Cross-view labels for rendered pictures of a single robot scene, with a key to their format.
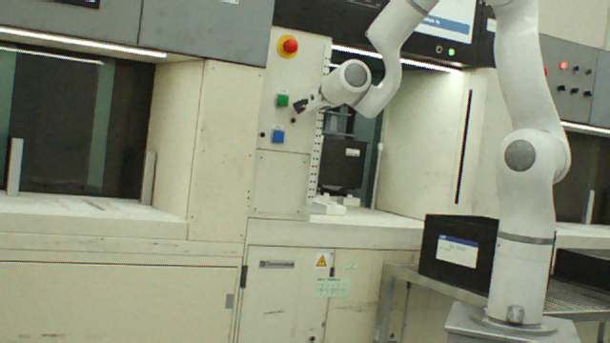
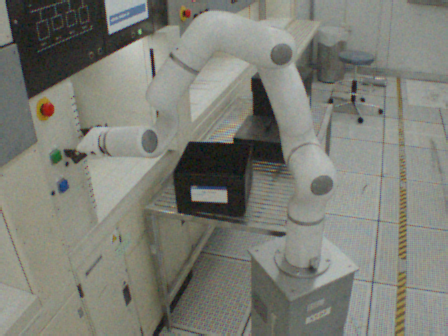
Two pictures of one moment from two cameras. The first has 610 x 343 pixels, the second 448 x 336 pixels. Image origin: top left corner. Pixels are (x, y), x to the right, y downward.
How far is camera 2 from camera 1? 118 cm
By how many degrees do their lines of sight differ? 46
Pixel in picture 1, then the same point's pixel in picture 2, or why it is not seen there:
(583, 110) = not seen: hidden behind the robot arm
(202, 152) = (24, 245)
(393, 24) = (176, 92)
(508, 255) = (306, 234)
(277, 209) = (80, 232)
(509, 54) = (292, 105)
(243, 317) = (90, 311)
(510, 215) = (305, 212)
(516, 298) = (313, 254)
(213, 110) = (17, 208)
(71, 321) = not seen: outside the picture
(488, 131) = not seen: hidden behind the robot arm
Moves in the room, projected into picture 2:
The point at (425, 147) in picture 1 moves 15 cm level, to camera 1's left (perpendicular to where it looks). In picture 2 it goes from (116, 92) to (86, 102)
